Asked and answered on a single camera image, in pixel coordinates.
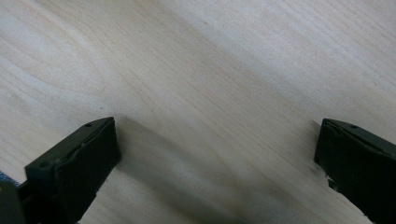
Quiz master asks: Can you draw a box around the blue cloth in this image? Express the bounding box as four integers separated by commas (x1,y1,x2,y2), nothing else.
0,170,21,189

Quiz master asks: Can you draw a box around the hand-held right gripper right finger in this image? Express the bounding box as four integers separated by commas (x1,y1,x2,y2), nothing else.
313,118,396,224

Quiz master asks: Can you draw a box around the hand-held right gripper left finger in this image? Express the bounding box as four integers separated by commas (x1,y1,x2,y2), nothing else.
24,116,122,224

